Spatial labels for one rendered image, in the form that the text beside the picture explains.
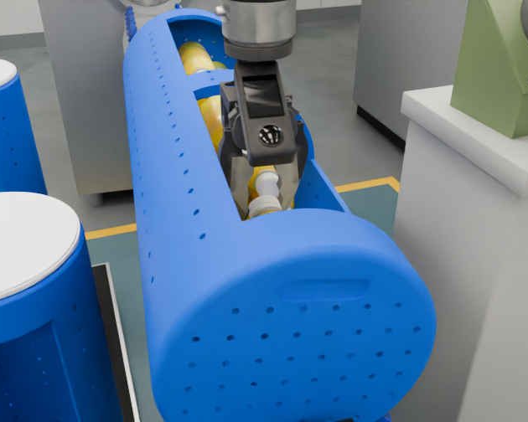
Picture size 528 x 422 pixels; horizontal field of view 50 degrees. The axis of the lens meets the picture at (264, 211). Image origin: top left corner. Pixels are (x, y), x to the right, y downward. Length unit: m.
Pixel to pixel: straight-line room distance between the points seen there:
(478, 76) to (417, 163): 0.20
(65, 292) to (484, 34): 0.72
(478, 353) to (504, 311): 0.09
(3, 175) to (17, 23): 4.03
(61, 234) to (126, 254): 1.71
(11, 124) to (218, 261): 1.15
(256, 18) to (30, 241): 0.49
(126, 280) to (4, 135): 1.05
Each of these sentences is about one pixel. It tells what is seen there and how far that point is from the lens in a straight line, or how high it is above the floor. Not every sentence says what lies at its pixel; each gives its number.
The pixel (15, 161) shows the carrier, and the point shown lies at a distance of 1.61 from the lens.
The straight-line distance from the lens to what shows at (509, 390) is 1.21.
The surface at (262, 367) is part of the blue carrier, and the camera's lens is 0.55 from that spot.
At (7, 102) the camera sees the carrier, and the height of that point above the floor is 0.98.
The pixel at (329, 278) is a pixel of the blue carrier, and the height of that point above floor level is 1.20.
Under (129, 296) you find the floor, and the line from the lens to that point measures 2.36.
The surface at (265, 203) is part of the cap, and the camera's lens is 0.66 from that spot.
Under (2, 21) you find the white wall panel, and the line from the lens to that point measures 5.58.
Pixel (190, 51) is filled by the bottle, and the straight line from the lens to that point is 1.20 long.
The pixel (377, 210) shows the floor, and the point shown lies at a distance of 2.87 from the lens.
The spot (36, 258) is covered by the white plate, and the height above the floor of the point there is 1.04.
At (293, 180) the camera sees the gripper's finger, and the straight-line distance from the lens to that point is 0.66.
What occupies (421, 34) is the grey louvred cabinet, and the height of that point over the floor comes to 0.70.
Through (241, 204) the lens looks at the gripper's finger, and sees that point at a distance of 0.66.
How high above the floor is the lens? 1.51
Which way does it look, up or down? 33 degrees down
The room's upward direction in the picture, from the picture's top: straight up
